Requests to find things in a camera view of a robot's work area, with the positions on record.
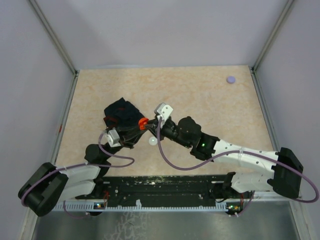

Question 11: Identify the dark navy cloth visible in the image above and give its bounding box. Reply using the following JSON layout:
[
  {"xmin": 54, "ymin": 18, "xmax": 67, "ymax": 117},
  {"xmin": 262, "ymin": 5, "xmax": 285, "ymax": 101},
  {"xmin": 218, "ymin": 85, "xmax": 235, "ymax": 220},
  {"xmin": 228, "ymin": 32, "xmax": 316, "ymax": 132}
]
[{"xmin": 103, "ymin": 97, "xmax": 145, "ymax": 131}]

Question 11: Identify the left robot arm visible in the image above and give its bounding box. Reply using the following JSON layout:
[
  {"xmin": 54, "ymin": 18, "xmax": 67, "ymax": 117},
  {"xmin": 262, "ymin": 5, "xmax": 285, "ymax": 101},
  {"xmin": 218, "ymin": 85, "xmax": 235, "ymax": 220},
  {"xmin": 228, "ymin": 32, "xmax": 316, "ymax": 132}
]
[{"xmin": 18, "ymin": 127, "xmax": 145, "ymax": 217}]

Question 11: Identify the purple cable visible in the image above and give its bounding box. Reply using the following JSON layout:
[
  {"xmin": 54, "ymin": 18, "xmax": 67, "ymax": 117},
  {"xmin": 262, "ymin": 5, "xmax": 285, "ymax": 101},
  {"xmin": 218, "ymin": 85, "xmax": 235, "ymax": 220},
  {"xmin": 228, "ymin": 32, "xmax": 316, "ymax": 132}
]
[
  {"xmin": 21, "ymin": 129, "xmax": 135, "ymax": 221},
  {"xmin": 156, "ymin": 117, "xmax": 320, "ymax": 218}
]

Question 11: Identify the right aluminium frame post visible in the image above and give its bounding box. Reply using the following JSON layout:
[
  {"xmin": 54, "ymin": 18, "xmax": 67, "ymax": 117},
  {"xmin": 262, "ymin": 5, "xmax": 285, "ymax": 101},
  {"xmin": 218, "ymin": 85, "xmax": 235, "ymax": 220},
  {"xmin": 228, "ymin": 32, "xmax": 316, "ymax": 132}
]
[{"xmin": 249, "ymin": 0, "xmax": 297, "ymax": 73}]

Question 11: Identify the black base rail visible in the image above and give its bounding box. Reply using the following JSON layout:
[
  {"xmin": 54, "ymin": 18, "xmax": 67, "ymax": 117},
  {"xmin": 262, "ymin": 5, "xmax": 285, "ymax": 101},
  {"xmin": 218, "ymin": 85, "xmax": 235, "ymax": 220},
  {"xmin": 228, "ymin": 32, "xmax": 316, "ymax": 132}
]
[{"xmin": 47, "ymin": 172, "xmax": 286, "ymax": 208}]

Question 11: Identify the white charging case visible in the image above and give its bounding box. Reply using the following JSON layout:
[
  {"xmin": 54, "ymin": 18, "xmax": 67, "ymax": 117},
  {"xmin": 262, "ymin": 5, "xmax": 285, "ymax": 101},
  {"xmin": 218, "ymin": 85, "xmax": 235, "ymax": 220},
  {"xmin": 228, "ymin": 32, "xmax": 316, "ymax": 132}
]
[{"xmin": 148, "ymin": 136, "xmax": 158, "ymax": 146}]

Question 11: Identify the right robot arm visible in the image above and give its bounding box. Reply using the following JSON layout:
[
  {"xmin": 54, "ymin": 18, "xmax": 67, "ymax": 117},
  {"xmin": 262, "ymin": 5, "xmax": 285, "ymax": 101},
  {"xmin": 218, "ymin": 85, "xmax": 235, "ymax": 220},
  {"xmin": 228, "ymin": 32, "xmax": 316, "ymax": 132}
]
[{"xmin": 144, "ymin": 116, "xmax": 303, "ymax": 199}]

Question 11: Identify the orange charging case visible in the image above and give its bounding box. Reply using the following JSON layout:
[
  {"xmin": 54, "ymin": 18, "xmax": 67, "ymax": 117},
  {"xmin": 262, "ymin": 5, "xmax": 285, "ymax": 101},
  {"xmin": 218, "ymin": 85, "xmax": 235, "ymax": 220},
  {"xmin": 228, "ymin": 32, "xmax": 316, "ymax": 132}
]
[{"xmin": 138, "ymin": 117, "xmax": 149, "ymax": 131}]

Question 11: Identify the left aluminium frame post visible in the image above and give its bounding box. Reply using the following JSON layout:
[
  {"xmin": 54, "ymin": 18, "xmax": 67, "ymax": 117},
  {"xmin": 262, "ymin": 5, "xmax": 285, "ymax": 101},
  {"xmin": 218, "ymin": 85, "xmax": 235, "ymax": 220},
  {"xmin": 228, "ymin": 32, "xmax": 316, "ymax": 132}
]
[{"xmin": 26, "ymin": 0, "xmax": 80, "ymax": 76}]

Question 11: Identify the aluminium frame post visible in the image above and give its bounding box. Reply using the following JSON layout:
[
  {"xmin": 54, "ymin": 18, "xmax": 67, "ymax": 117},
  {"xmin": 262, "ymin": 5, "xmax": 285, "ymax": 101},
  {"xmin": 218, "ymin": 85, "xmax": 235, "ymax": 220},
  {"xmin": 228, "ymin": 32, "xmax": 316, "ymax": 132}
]
[
  {"xmin": 26, "ymin": 0, "xmax": 80, "ymax": 76},
  {"xmin": 249, "ymin": 0, "xmax": 297, "ymax": 73}
]

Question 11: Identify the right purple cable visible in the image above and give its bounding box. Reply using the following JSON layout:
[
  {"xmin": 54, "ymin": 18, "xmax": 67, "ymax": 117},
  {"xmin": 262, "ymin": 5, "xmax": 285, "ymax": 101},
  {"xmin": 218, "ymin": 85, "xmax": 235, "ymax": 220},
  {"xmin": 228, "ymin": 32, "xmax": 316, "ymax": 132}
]
[{"xmin": 156, "ymin": 117, "xmax": 320, "ymax": 218}]

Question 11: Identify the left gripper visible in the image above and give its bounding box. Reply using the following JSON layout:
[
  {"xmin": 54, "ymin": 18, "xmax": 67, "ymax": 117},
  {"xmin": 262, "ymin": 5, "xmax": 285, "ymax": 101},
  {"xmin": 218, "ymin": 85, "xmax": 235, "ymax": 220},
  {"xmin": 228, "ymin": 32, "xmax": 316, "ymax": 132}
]
[{"xmin": 103, "ymin": 124, "xmax": 148, "ymax": 161}]

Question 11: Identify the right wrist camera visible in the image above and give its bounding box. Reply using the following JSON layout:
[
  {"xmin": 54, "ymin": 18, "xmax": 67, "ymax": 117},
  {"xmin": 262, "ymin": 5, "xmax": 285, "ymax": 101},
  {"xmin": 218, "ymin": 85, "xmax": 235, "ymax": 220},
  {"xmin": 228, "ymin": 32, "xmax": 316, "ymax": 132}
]
[{"xmin": 154, "ymin": 102, "xmax": 174, "ymax": 128}]

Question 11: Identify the purple charging case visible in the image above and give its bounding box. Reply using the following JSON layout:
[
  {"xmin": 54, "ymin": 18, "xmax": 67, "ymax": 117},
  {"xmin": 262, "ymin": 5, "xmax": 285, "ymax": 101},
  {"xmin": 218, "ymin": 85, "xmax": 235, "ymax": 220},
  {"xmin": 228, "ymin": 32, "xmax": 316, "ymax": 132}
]
[{"xmin": 226, "ymin": 76, "xmax": 236, "ymax": 84}]

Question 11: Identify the white cable duct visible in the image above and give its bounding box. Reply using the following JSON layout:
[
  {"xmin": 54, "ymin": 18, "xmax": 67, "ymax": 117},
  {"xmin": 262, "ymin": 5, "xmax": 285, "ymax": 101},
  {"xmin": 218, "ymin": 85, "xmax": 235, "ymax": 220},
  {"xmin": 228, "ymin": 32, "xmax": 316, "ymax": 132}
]
[{"xmin": 52, "ymin": 200, "xmax": 229, "ymax": 213}]

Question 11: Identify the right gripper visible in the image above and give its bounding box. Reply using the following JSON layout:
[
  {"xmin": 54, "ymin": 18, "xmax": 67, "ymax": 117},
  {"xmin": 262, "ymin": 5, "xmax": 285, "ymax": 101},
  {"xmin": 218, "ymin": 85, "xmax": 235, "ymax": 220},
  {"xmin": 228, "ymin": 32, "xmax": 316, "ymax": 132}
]
[{"xmin": 144, "ymin": 117, "xmax": 193, "ymax": 149}]

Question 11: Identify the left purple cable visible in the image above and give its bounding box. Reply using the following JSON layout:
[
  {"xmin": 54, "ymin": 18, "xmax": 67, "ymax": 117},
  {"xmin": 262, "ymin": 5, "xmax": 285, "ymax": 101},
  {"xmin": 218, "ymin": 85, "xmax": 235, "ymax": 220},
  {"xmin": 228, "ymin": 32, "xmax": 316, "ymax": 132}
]
[{"xmin": 21, "ymin": 129, "xmax": 135, "ymax": 221}]

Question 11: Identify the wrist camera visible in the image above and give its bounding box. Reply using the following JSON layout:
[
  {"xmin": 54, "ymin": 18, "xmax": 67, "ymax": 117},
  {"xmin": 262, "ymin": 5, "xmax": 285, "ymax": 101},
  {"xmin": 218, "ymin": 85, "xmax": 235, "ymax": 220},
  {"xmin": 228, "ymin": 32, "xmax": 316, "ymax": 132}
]
[
  {"xmin": 106, "ymin": 129, "xmax": 121, "ymax": 148},
  {"xmin": 154, "ymin": 102, "xmax": 174, "ymax": 128}
]

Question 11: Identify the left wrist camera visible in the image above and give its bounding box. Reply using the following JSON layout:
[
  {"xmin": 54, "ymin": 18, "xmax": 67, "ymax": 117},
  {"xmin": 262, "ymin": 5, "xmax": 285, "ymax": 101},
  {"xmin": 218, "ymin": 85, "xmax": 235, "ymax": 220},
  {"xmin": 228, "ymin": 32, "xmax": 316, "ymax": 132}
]
[{"xmin": 106, "ymin": 129, "xmax": 121, "ymax": 148}]

